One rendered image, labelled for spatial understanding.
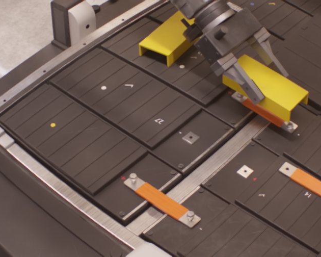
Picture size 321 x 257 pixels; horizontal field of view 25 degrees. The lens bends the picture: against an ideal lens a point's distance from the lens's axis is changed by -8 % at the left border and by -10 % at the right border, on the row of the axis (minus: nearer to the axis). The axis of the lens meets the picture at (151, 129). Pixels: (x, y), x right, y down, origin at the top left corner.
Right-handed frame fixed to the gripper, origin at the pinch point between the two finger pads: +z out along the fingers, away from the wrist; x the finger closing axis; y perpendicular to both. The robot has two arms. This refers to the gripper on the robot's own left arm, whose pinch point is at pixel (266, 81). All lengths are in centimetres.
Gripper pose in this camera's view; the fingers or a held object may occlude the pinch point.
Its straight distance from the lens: 136.6
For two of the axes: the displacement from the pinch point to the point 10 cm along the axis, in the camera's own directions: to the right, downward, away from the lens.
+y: 3.9, -3.3, -8.6
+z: 6.2, 7.8, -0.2
